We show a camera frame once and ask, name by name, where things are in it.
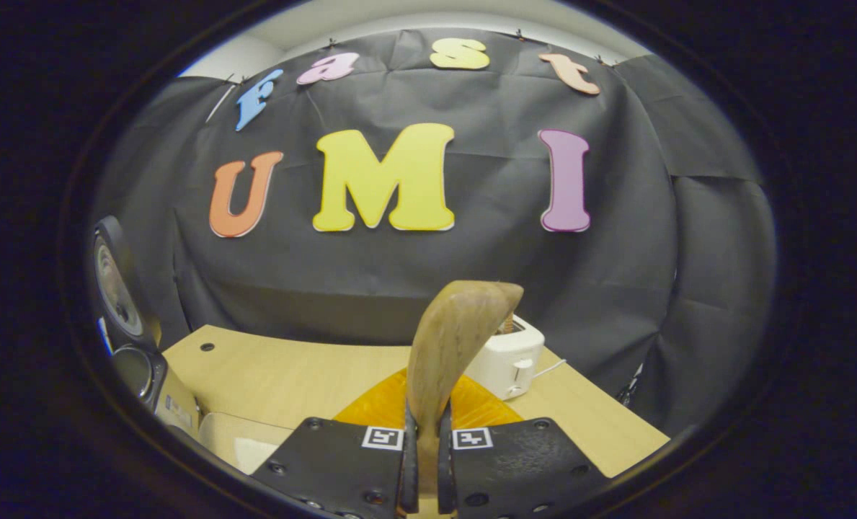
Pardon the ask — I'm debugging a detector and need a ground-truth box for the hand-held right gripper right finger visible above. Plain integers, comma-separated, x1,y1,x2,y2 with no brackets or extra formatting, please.
437,375,609,517

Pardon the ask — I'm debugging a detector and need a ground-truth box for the black backdrop cloth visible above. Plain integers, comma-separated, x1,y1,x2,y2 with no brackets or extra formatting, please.
89,29,778,433

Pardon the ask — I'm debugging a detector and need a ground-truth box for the dark silver rice cooker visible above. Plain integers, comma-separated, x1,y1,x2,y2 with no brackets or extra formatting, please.
93,215,203,440

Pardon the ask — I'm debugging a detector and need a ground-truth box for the wooden spoon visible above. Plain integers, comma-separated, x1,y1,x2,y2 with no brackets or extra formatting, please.
405,280,525,500

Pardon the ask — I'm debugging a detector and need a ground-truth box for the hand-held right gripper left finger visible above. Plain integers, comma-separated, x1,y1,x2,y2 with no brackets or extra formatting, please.
252,368,420,518

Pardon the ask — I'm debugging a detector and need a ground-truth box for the dark metal stand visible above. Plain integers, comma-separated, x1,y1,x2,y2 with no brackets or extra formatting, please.
618,363,645,406

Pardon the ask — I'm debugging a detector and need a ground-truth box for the white toaster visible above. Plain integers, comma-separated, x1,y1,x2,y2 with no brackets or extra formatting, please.
464,314,546,402

